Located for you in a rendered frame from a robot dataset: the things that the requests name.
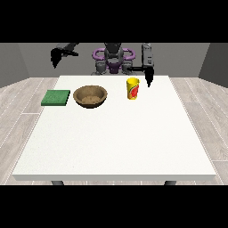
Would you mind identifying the green square pad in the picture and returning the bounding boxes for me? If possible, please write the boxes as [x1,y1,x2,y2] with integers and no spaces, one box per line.
[40,89,71,107]

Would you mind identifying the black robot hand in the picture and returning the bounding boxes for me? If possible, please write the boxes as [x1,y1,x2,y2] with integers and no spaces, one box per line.
[126,65,155,88]
[50,47,79,69]

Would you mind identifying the grey robot trunk purple rings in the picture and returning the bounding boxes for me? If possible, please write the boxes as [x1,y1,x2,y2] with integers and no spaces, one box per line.
[91,43,137,77]

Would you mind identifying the brown wooden bowl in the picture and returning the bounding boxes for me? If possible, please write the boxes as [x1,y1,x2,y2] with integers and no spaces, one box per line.
[72,85,109,110]

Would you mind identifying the yellow cup with melon print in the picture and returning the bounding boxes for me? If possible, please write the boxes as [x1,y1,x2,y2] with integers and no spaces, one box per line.
[126,77,141,101]

